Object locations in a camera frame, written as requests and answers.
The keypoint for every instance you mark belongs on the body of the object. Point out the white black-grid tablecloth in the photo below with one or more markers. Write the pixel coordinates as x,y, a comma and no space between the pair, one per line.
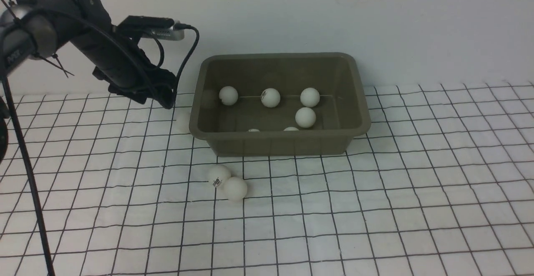
441,185

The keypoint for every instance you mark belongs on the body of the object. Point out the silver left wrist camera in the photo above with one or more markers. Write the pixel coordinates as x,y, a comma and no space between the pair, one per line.
135,26

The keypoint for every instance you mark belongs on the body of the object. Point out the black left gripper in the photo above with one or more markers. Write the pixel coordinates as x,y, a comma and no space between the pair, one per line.
124,79

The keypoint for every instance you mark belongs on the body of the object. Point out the white logo ping-pong ball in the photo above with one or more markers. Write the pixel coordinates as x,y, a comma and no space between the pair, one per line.
218,174

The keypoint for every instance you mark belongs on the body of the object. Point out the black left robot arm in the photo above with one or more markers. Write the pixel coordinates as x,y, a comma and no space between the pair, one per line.
36,29

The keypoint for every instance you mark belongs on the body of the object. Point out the olive plastic storage bin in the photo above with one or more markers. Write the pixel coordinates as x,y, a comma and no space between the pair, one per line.
342,112

